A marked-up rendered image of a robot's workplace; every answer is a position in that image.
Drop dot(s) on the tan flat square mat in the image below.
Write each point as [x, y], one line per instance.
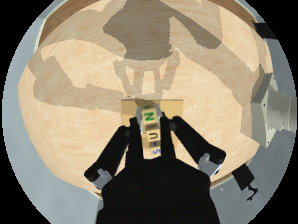
[169, 107]

